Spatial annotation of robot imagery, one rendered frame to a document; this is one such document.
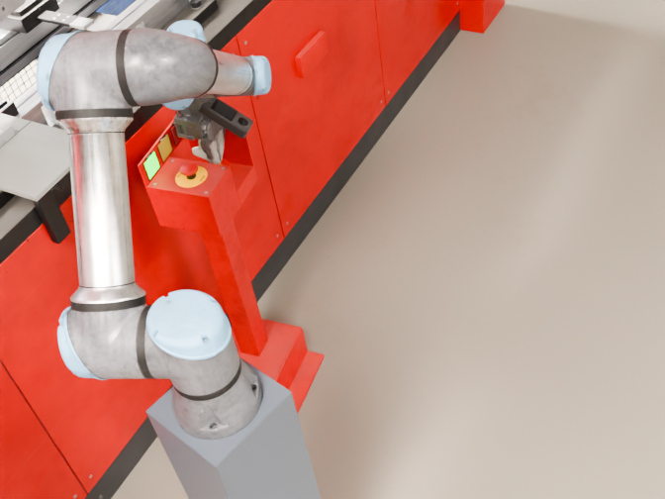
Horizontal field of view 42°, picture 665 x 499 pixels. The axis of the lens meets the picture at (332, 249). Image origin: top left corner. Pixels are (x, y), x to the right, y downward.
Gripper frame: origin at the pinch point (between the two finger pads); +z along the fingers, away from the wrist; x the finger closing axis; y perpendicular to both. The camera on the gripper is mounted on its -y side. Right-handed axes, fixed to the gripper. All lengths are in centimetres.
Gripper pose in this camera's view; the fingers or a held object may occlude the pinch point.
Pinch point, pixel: (219, 162)
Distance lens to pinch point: 201.0
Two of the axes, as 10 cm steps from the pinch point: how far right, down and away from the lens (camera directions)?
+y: -9.3, -2.3, 2.8
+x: -3.6, 6.9, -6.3
